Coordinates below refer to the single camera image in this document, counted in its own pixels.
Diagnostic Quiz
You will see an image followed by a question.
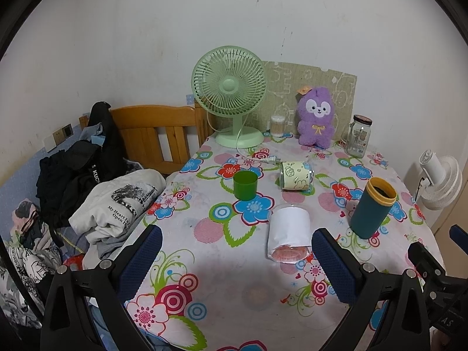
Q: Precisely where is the clear cup with white paper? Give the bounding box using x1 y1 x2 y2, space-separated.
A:
266 204 312 265

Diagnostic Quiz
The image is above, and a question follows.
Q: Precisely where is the cartoon printed cup lying down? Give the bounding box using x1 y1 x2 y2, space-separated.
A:
279 161 314 191

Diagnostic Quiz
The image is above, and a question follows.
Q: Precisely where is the small green plastic cup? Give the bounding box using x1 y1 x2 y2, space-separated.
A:
233 170 258 201

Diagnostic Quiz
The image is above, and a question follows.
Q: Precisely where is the white standing fan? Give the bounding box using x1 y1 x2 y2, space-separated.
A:
414 149 462 211

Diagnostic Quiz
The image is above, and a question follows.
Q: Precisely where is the patterned clothes pile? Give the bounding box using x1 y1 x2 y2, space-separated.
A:
1 200 62 329

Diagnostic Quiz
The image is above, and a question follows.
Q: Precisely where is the teal tumbler with yellow rim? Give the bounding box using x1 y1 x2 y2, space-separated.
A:
350 177 397 239

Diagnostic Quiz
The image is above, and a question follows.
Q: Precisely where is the white printed t-shirt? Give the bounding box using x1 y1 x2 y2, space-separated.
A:
69 169 166 244

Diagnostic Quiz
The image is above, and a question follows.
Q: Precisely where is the black garment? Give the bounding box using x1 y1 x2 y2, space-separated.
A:
37 101 128 229

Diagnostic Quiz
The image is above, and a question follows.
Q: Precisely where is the glass jar with black lid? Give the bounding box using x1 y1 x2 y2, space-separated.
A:
346 114 373 159

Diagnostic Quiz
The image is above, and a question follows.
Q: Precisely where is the floral tablecloth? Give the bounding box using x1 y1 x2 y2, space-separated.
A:
125 135 440 350

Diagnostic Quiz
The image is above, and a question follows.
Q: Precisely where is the wooden chair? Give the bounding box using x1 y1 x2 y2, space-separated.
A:
87 101 214 176

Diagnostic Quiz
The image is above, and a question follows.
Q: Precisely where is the purple plush bunny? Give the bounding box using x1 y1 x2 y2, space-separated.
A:
297 86 335 149

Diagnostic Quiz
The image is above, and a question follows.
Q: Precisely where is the white fan power plug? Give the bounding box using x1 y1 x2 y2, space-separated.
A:
259 155 281 165

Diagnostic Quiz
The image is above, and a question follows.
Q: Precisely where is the cotton swab container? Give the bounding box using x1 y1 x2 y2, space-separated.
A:
270 115 286 138

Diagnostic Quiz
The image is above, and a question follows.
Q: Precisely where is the green desk fan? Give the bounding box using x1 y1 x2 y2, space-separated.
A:
191 46 266 149

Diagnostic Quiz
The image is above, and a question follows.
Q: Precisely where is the wall socket panel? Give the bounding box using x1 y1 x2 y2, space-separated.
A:
43 124 74 152

